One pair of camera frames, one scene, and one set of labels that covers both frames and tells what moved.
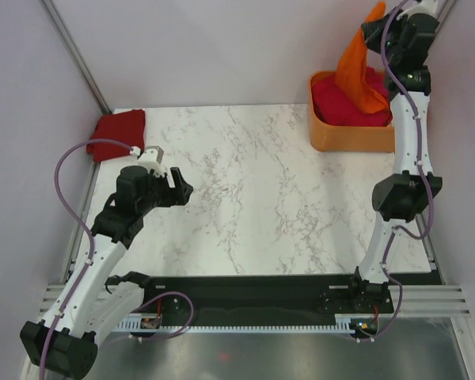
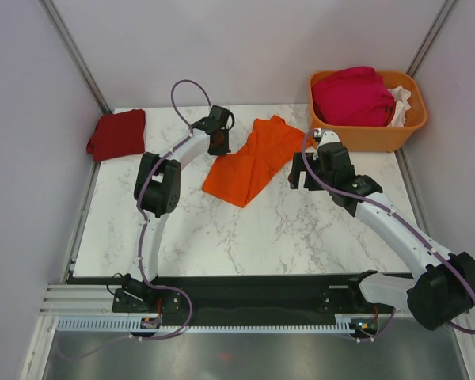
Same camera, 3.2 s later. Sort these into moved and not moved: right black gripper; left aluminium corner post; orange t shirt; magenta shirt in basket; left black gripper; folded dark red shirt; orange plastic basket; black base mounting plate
Moved: right black gripper; left black gripper; orange t shirt
Not moved: left aluminium corner post; orange plastic basket; magenta shirt in basket; folded dark red shirt; black base mounting plate
